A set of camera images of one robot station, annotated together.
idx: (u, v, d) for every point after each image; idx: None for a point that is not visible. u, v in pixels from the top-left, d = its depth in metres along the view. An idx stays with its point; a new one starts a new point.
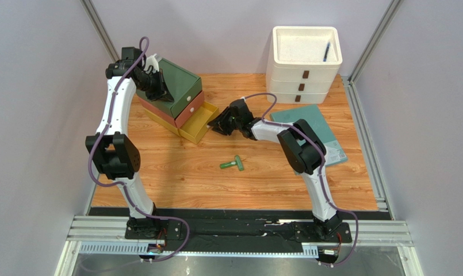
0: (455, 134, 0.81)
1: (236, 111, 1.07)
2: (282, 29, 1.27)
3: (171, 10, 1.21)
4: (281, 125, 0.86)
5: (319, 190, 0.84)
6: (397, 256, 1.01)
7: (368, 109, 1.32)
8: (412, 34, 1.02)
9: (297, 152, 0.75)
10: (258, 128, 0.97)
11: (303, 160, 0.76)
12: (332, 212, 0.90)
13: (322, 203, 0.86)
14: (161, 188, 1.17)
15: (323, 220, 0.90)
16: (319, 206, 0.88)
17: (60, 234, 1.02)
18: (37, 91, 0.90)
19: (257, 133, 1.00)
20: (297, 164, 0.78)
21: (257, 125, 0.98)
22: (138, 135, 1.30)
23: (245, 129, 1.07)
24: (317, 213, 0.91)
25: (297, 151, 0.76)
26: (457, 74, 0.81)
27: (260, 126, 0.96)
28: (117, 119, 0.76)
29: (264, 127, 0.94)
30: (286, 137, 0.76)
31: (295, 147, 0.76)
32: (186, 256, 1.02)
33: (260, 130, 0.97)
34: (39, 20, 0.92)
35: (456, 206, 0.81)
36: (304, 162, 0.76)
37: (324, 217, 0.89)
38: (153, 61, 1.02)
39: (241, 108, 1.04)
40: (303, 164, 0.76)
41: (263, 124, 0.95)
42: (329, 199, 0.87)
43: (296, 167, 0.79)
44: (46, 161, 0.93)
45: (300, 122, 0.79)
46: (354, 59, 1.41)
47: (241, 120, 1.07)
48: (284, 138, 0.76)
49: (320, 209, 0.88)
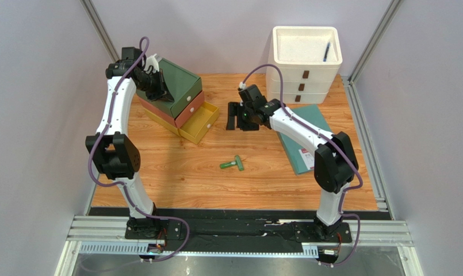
0: (455, 134, 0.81)
1: (245, 96, 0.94)
2: (282, 29, 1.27)
3: (171, 10, 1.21)
4: (319, 134, 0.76)
5: (336, 204, 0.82)
6: (397, 256, 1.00)
7: (368, 109, 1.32)
8: (412, 34, 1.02)
9: (332, 172, 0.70)
10: (279, 121, 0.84)
11: (335, 180, 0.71)
12: (338, 217, 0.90)
13: (333, 213, 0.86)
14: (161, 188, 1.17)
15: (328, 225, 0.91)
16: (328, 214, 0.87)
17: (60, 234, 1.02)
18: (37, 91, 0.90)
19: (274, 123, 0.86)
20: (327, 181, 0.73)
21: (279, 117, 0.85)
22: (138, 135, 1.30)
23: (259, 111, 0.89)
24: (322, 217, 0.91)
25: (333, 172, 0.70)
26: (457, 74, 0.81)
27: (283, 119, 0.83)
28: (117, 119, 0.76)
29: (290, 123, 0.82)
30: (327, 155, 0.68)
31: (332, 167, 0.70)
32: (186, 256, 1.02)
33: (282, 123, 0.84)
34: (39, 20, 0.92)
35: (456, 206, 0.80)
36: (335, 182, 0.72)
37: (330, 222, 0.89)
38: (154, 61, 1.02)
39: (251, 92, 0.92)
40: (334, 183, 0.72)
41: (287, 119, 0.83)
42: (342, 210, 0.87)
43: (324, 183, 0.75)
44: (45, 161, 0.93)
45: (341, 138, 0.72)
46: (354, 59, 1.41)
47: (251, 105, 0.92)
48: (323, 156, 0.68)
49: (329, 215, 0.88)
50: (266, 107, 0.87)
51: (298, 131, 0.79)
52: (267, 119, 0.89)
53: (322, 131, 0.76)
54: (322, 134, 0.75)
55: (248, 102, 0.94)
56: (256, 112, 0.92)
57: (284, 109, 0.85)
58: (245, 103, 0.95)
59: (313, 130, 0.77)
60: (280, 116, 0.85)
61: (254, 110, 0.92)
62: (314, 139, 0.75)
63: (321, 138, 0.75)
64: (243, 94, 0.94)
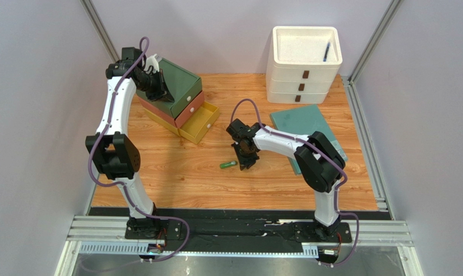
0: (455, 134, 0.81)
1: (231, 130, 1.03)
2: (282, 29, 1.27)
3: (171, 10, 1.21)
4: (296, 139, 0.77)
5: (331, 203, 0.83)
6: (398, 257, 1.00)
7: (368, 109, 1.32)
8: (412, 34, 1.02)
9: (317, 171, 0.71)
10: (261, 139, 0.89)
11: (324, 178, 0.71)
12: (335, 217, 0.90)
13: (331, 212, 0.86)
14: (161, 188, 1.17)
15: (328, 225, 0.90)
16: (326, 214, 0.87)
17: (60, 234, 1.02)
18: (37, 91, 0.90)
19: (259, 144, 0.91)
20: (316, 181, 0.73)
21: (260, 135, 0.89)
22: (138, 135, 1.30)
23: (244, 137, 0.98)
24: (322, 218, 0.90)
25: (318, 171, 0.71)
26: (457, 74, 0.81)
27: (264, 136, 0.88)
28: (117, 119, 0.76)
29: (270, 138, 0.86)
30: (306, 155, 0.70)
31: (314, 166, 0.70)
32: (186, 256, 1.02)
33: (264, 140, 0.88)
34: (39, 19, 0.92)
35: (456, 206, 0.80)
36: (325, 180, 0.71)
37: (329, 221, 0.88)
38: (153, 61, 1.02)
39: (234, 125, 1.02)
40: (324, 181, 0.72)
41: (267, 135, 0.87)
42: (338, 209, 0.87)
43: (314, 184, 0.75)
44: (45, 161, 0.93)
45: (317, 137, 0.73)
46: (354, 59, 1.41)
47: (237, 134, 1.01)
48: (303, 157, 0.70)
49: (326, 216, 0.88)
50: (249, 131, 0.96)
51: (276, 142, 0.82)
52: (253, 143, 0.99)
53: (298, 136, 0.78)
54: (299, 138, 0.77)
55: (234, 133, 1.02)
56: (241, 138, 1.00)
57: (264, 128, 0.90)
58: (233, 137, 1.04)
59: (290, 137, 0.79)
60: (261, 134, 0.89)
61: (240, 137, 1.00)
62: (292, 144, 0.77)
63: (299, 142, 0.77)
64: (229, 129, 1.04)
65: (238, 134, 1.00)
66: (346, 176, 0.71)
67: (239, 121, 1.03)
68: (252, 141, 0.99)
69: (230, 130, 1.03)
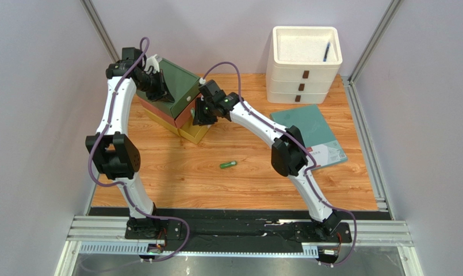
0: (455, 134, 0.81)
1: (205, 92, 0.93)
2: (282, 30, 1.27)
3: (171, 10, 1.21)
4: (275, 128, 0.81)
5: (310, 192, 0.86)
6: (397, 257, 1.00)
7: (368, 109, 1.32)
8: (412, 34, 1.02)
9: (286, 160, 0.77)
10: (238, 115, 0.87)
11: (289, 167, 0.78)
12: (328, 211, 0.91)
13: (316, 203, 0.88)
14: (161, 188, 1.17)
15: (321, 220, 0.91)
16: (310, 205, 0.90)
17: (60, 233, 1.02)
18: (37, 91, 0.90)
19: (234, 117, 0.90)
20: (282, 168, 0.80)
21: (238, 111, 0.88)
22: (138, 135, 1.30)
23: (219, 106, 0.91)
24: (314, 214, 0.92)
25: (287, 160, 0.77)
26: (457, 75, 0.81)
27: (242, 114, 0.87)
28: (117, 119, 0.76)
29: (248, 118, 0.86)
30: (280, 146, 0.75)
31: (285, 156, 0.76)
32: (186, 256, 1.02)
33: (240, 118, 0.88)
34: (39, 20, 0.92)
35: (456, 206, 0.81)
36: (289, 168, 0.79)
37: (321, 217, 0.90)
38: (153, 61, 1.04)
39: (210, 87, 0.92)
40: (288, 169, 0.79)
41: (246, 113, 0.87)
42: (322, 198, 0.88)
43: (280, 170, 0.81)
44: (45, 162, 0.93)
45: (293, 129, 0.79)
46: (354, 58, 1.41)
47: (211, 100, 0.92)
48: (278, 148, 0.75)
49: (316, 210, 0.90)
50: (226, 102, 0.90)
51: (255, 125, 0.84)
52: (227, 112, 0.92)
53: (277, 126, 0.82)
54: (277, 129, 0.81)
55: (208, 96, 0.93)
56: (216, 106, 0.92)
57: (243, 103, 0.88)
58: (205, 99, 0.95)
59: (268, 124, 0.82)
60: (239, 110, 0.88)
61: (215, 104, 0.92)
62: (270, 133, 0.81)
63: (276, 133, 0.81)
64: (202, 89, 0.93)
65: (212, 100, 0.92)
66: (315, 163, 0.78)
67: (214, 83, 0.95)
68: (226, 110, 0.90)
69: (204, 89, 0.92)
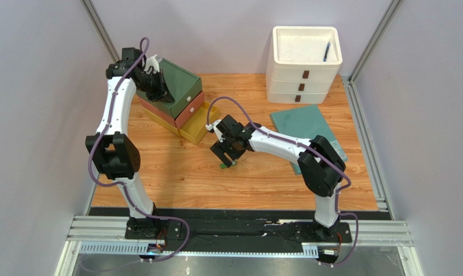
0: (455, 133, 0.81)
1: (223, 128, 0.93)
2: (283, 30, 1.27)
3: (171, 10, 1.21)
4: (297, 143, 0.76)
5: (333, 205, 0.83)
6: (397, 256, 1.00)
7: (369, 109, 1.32)
8: (412, 34, 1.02)
9: (321, 177, 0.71)
10: (258, 141, 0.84)
11: (326, 184, 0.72)
12: (336, 217, 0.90)
13: (331, 213, 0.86)
14: (161, 188, 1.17)
15: (328, 226, 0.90)
16: (326, 215, 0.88)
17: (60, 233, 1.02)
18: (37, 91, 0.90)
19: (254, 145, 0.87)
20: (318, 187, 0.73)
21: (257, 137, 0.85)
22: (138, 135, 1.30)
23: (238, 138, 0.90)
24: (322, 219, 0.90)
25: (322, 176, 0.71)
26: (457, 75, 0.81)
27: (261, 138, 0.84)
28: (117, 119, 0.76)
29: (268, 141, 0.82)
30: (310, 161, 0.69)
31: (318, 172, 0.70)
32: (186, 256, 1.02)
33: (260, 143, 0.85)
34: (39, 20, 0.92)
35: (455, 206, 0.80)
36: (326, 186, 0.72)
37: (329, 223, 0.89)
38: (154, 61, 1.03)
39: (226, 122, 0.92)
40: (326, 187, 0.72)
41: (265, 137, 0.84)
42: (338, 209, 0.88)
43: (316, 189, 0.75)
44: (45, 161, 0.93)
45: (320, 141, 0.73)
46: (354, 59, 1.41)
47: (230, 134, 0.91)
48: (307, 164, 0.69)
49: (327, 217, 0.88)
50: (243, 132, 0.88)
51: (277, 146, 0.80)
52: (247, 143, 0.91)
53: (299, 141, 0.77)
54: (301, 143, 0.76)
55: (226, 131, 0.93)
56: (236, 138, 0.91)
57: (259, 129, 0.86)
58: (225, 134, 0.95)
59: (291, 141, 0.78)
60: (258, 136, 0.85)
61: (234, 137, 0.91)
62: (294, 149, 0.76)
63: (300, 147, 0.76)
64: (220, 126, 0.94)
65: (230, 134, 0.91)
66: (349, 180, 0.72)
67: (230, 117, 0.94)
68: (246, 141, 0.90)
69: (222, 124, 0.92)
